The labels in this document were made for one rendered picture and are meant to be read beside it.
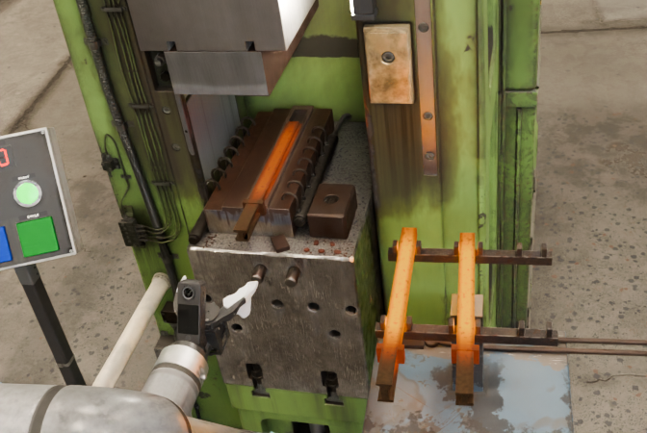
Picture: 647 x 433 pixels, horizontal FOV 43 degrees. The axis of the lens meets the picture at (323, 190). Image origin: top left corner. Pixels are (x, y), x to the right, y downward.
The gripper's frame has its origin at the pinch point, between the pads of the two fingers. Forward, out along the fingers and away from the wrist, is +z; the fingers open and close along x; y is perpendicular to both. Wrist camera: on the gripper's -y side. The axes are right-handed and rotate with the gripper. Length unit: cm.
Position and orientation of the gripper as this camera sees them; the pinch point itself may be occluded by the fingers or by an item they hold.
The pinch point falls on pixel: (220, 275)
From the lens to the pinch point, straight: 160.9
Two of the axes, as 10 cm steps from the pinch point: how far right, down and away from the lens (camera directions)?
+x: 9.7, 0.4, -2.5
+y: 1.2, 8.1, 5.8
